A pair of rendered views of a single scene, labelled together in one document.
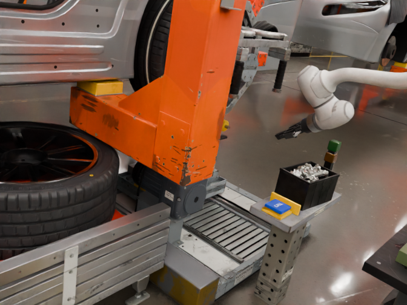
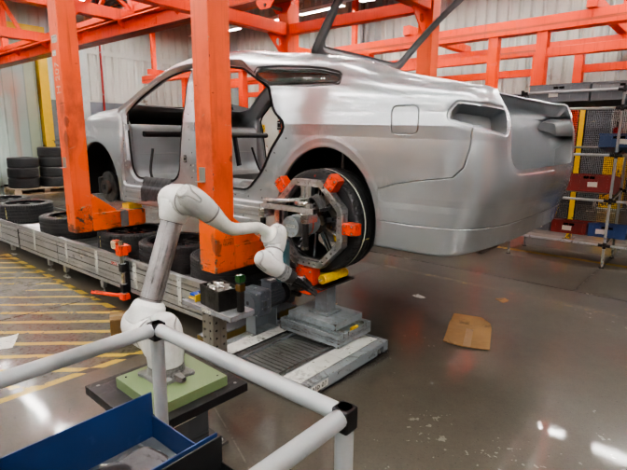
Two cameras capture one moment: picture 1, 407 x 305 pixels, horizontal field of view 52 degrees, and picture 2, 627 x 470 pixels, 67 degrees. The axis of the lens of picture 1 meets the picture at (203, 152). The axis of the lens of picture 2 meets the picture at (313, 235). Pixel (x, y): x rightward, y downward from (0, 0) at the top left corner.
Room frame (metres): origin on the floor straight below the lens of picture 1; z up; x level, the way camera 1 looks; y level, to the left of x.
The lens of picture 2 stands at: (2.09, -2.92, 1.37)
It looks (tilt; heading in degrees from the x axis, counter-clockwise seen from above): 11 degrees down; 92
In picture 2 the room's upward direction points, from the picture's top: 1 degrees clockwise
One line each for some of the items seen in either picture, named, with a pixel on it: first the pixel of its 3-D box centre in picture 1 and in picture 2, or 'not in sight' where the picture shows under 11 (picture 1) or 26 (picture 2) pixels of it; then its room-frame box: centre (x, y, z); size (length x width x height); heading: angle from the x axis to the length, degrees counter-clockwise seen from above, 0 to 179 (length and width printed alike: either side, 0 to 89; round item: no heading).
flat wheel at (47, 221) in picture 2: not in sight; (73, 224); (-0.85, 2.28, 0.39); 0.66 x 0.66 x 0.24
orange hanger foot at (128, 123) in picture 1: (126, 99); (256, 236); (1.55, 0.33, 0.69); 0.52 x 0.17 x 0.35; 53
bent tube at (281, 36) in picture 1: (261, 24); (309, 197); (1.95, -0.15, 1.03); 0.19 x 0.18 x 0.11; 53
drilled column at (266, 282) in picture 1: (281, 253); (215, 342); (1.42, -0.38, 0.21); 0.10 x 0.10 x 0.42; 53
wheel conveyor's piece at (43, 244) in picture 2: not in sight; (77, 241); (-0.77, 2.22, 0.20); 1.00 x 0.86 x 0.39; 143
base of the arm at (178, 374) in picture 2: not in sight; (168, 369); (1.39, -1.03, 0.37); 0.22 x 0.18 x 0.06; 142
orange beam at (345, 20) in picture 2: not in sight; (350, 19); (2.24, 2.82, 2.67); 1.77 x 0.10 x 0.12; 143
